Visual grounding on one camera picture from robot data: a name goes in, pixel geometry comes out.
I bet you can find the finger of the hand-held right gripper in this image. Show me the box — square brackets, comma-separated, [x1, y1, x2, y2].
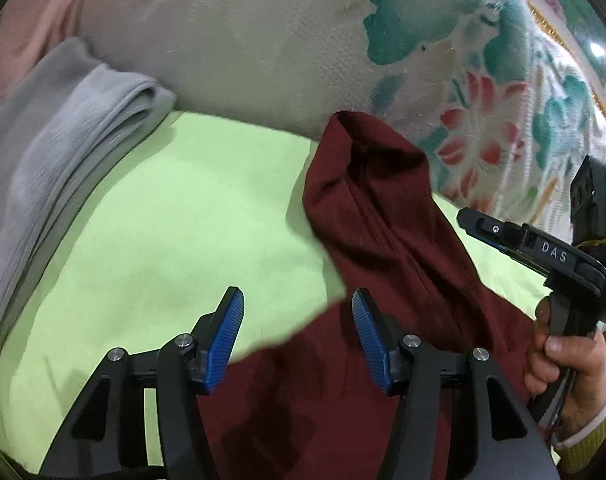
[457, 208, 526, 256]

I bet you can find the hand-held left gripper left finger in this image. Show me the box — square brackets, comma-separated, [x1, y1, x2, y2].
[38, 286, 246, 480]

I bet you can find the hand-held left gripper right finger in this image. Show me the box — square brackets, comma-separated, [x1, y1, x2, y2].
[352, 287, 558, 480]

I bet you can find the maroon knit sweater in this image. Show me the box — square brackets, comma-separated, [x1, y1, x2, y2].
[198, 110, 554, 480]

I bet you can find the person's right forearm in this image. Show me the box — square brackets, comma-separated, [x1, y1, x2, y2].
[550, 385, 606, 476]

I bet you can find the person's right hand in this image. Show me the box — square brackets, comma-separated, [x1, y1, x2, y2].
[525, 297, 606, 431]

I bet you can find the light green bed sheet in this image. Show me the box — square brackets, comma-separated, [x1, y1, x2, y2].
[0, 110, 554, 476]

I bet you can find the grey folded cloth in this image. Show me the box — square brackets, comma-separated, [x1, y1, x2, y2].
[0, 36, 178, 386]

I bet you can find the white floral pillow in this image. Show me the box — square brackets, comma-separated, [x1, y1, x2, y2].
[80, 0, 606, 231]

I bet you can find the pink heart print pillow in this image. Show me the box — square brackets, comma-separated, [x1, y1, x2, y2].
[0, 0, 91, 111]

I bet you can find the gold framed wall picture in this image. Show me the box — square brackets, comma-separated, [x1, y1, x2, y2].
[503, 0, 606, 123]

